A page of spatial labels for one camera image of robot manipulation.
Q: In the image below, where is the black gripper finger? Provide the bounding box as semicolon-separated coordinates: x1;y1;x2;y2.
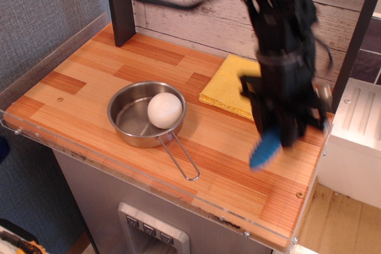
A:
249;93;277;136
280;115;307;148

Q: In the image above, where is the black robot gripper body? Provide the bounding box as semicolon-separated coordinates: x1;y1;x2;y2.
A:
239;51;330;132

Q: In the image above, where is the blue handled metal spoon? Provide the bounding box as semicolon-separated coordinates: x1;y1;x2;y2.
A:
248;83;333;173

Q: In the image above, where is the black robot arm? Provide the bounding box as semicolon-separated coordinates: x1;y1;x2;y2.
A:
240;0;327;147

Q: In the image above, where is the folded yellow cloth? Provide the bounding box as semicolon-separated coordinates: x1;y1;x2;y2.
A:
199;55;261;120

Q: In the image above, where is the white toy sink unit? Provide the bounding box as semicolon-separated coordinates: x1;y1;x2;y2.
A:
317;79;380;208

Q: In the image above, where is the white egg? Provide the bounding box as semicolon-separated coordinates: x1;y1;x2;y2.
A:
147;92;183;129

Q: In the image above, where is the small steel saucepan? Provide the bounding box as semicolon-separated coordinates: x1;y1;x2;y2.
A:
107;81;200;181

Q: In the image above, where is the clear acrylic edge guard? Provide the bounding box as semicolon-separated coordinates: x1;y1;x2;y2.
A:
4;104;326;252

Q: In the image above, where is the silver dispenser panel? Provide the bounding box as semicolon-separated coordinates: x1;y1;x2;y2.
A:
118;202;191;253

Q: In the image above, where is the grey toy fridge cabinet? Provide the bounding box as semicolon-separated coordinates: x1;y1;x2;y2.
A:
54;151;272;253

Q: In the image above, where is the yellow object bottom left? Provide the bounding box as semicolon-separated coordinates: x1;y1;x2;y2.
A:
1;231;46;254

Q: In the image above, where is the dark right shelf post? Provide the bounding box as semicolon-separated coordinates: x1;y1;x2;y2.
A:
331;0;378;113

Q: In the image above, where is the dark shelf post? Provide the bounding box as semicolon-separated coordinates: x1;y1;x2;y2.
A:
108;0;136;47
331;0;378;113

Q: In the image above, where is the dark left shelf post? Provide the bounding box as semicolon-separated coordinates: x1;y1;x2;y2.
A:
108;0;136;47

